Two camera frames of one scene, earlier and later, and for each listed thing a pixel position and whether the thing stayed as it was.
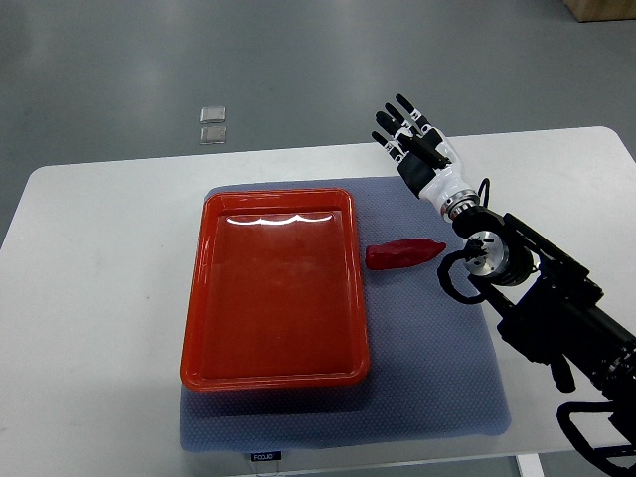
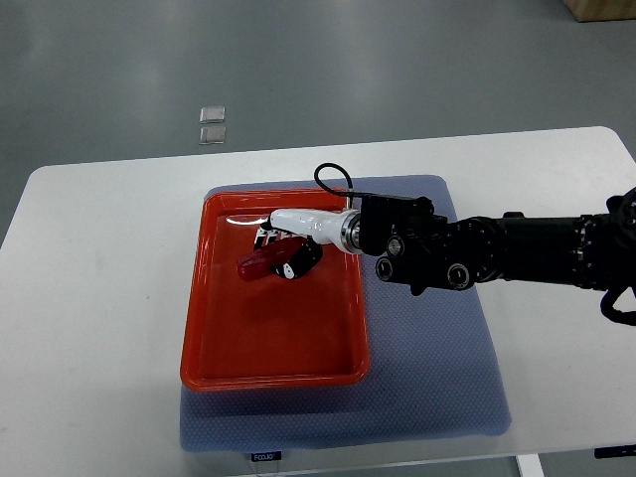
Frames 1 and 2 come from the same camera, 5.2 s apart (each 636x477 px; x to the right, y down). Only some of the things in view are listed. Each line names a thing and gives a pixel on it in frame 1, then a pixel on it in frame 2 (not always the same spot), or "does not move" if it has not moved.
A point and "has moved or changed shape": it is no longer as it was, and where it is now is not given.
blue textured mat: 434,371 does not move
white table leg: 530,465 does not move
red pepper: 401,253 has moved or changed shape
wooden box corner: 601,10 does not move
